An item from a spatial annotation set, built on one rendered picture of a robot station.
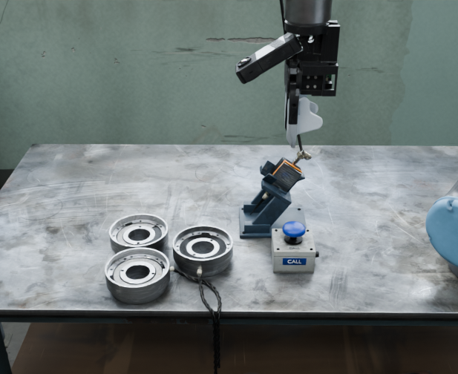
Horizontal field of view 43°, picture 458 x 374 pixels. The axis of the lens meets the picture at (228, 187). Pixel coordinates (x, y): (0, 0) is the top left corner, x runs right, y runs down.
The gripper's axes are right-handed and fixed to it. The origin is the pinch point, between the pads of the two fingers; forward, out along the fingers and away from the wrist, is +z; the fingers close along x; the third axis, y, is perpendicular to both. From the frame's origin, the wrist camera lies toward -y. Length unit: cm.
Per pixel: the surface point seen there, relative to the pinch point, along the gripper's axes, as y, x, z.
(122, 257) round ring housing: -28.4, -14.9, 16.0
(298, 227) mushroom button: 1.4, -12.0, 11.7
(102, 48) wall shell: -66, 149, 28
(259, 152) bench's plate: -3.6, 31.2, 18.9
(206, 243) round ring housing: -14.4, -9.7, 16.7
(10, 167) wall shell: -116, 150, 86
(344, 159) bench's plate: 16.1, 28.0, 19.0
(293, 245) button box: 0.6, -13.2, 14.6
